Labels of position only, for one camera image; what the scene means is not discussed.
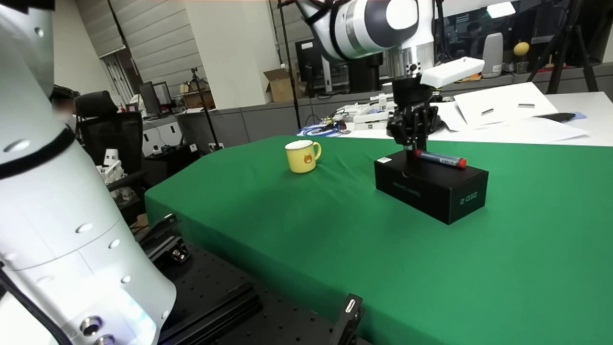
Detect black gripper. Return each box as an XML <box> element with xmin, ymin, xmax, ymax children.
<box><xmin>386</xmin><ymin>74</ymin><xmax>445</xmax><ymax>162</ymax></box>

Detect blue marker with red cap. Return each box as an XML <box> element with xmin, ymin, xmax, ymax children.
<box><xmin>415</xmin><ymin>149</ymin><xmax>470</xmax><ymax>170</ymax></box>

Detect yellow mug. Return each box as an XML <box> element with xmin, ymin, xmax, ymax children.
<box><xmin>284</xmin><ymin>137</ymin><xmax>324</xmax><ymax>176</ymax></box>

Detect black rectangular box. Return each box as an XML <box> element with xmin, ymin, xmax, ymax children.
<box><xmin>374</xmin><ymin>149</ymin><xmax>491</xmax><ymax>226</ymax></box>

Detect large white paper sheet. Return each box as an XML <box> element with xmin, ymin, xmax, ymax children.
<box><xmin>453</xmin><ymin>80</ymin><xmax>562</xmax><ymax>130</ymax></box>

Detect white speaker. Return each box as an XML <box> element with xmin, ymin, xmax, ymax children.
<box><xmin>480</xmin><ymin>30</ymin><xmax>506</xmax><ymax>78</ymax></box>

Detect black computer monitor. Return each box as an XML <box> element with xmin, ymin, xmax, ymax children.
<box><xmin>294</xmin><ymin>38</ymin><xmax>334</xmax><ymax>99</ymax></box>

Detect green table cloth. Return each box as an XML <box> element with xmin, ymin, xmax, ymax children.
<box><xmin>144</xmin><ymin>134</ymin><xmax>613</xmax><ymax>345</ymax></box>

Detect thin black pole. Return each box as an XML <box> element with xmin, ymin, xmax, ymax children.
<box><xmin>279</xmin><ymin>0</ymin><xmax>305</xmax><ymax>132</ymax></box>

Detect brown cardboard box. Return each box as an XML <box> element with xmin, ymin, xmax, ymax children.
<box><xmin>263</xmin><ymin>66</ymin><xmax>298</xmax><ymax>107</ymax></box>

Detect flat black device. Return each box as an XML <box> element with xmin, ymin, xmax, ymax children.
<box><xmin>537</xmin><ymin>111</ymin><xmax>579</xmax><ymax>124</ymax></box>

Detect large black tripod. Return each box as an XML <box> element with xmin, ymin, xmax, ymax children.
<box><xmin>528</xmin><ymin>0</ymin><xmax>602</xmax><ymax>95</ymax></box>

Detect black table clamp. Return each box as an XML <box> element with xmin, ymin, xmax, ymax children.
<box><xmin>328</xmin><ymin>293</ymin><xmax>365</xmax><ymax>345</ymax></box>

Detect black office chair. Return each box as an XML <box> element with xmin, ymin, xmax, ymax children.
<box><xmin>75</xmin><ymin>89</ymin><xmax>148</xmax><ymax>206</ymax></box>

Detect person with dark hair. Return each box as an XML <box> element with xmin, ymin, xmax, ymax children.
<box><xmin>49</xmin><ymin>84</ymin><xmax>83</xmax><ymax>130</ymax></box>

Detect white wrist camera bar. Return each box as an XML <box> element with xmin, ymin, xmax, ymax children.
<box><xmin>420</xmin><ymin>55</ymin><xmax>487</xmax><ymax>89</ymax></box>

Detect small black camera tripod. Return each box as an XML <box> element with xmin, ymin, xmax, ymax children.
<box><xmin>188</xmin><ymin>66</ymin><xmax>227</xmax><ymax>153</ymax></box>

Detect black aluminium rail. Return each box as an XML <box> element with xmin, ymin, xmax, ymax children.
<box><xmin>160</xmin><ymin>283</ymin><xmax>265</xmax><ymax>345</ymax></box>

